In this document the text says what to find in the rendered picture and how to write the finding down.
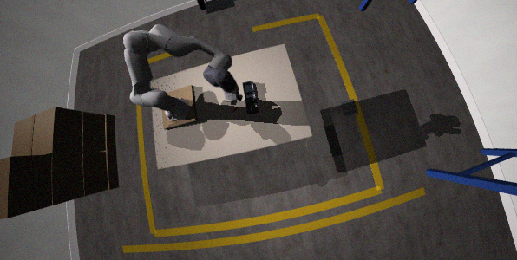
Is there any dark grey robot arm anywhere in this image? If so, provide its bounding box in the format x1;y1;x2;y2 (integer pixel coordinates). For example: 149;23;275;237
123;24;238;121

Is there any black rack of bins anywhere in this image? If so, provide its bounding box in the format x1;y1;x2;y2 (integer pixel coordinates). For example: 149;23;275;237
242;81;259;114

